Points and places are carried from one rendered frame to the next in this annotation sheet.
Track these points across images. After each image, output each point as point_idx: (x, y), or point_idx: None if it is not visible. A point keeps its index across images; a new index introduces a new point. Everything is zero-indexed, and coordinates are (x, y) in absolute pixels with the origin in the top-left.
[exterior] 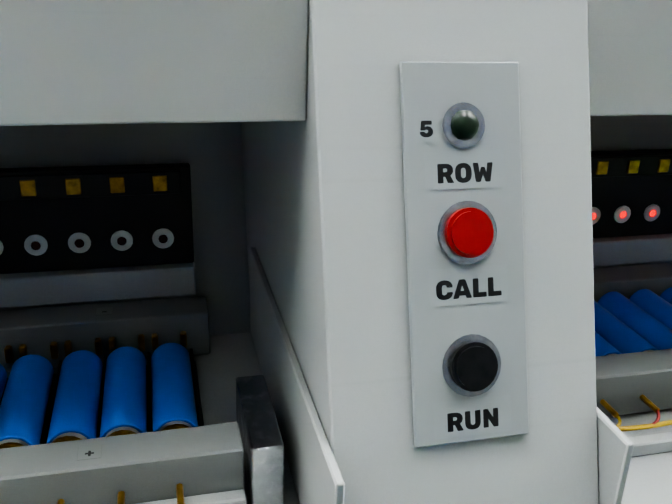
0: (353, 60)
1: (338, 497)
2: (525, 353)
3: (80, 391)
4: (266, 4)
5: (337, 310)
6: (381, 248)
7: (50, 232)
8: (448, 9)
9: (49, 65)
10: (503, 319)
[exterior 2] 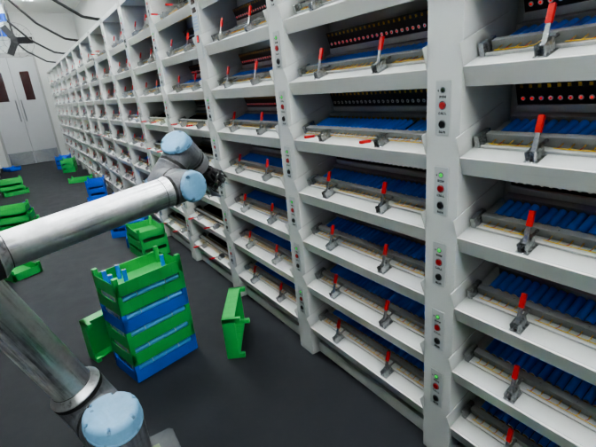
0: (431, 81)
1: (421, 137)
2: (449, 123)
3: (426, 125)
4: (423, 74)
5: (427, 114)
6: (433, 106)
7: None
8: (443, 73)
9: (404, 82)
10: (446, 118)
